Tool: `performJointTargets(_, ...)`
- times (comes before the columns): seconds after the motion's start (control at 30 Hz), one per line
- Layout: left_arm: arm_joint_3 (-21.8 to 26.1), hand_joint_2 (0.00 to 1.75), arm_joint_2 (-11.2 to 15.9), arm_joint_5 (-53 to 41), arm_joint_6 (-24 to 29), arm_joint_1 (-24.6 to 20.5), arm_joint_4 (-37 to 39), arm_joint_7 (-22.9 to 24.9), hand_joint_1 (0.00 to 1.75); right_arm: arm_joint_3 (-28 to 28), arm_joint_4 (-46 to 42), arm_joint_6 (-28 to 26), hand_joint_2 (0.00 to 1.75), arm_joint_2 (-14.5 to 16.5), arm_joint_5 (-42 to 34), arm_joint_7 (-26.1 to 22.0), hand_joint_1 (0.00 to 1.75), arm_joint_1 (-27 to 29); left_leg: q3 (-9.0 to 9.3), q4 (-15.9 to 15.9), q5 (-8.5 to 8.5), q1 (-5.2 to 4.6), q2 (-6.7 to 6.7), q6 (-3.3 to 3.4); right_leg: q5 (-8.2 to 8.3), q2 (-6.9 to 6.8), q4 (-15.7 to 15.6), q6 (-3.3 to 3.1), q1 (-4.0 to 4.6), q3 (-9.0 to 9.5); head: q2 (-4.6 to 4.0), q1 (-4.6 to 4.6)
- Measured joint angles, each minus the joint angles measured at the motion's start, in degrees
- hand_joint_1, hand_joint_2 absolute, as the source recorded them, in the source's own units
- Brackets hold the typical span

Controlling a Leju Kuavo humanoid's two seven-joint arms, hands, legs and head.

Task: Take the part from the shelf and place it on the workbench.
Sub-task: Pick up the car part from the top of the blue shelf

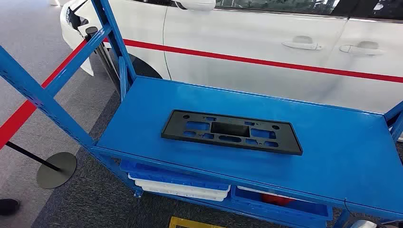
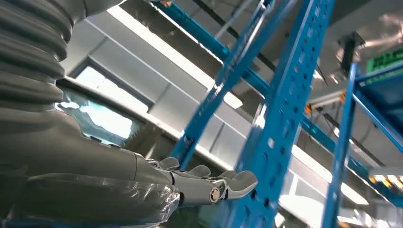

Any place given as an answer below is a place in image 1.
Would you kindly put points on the white car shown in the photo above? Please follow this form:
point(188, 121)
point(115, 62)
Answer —
point(220, 31)

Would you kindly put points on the white plastic bin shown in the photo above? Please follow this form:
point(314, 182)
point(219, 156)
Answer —
point(176, 190)
point(248, 189)

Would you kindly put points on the black plastic plate bracket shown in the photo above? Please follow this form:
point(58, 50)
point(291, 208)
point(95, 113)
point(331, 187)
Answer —
point(283, 141)

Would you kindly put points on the red part in bin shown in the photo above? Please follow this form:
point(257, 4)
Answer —
point(277, 200)

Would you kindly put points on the black stanchion post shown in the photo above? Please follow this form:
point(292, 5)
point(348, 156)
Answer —
point(105, 56)

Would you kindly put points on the black stanchion with round base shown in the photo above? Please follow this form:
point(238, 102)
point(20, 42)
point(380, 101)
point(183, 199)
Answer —
point(56, 171)

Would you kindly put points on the black shoe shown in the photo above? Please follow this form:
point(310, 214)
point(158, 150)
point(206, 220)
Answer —
point(8, 206)

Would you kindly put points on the blue metal shelf rack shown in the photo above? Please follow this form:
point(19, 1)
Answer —
point(330, 157)

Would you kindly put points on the red barrier belt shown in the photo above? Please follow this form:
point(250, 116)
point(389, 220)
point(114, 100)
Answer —
point(19, 118)
point(220, 56)

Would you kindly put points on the blue plastic bin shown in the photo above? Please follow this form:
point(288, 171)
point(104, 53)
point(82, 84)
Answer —
point(148, 170)
point(283, 214)

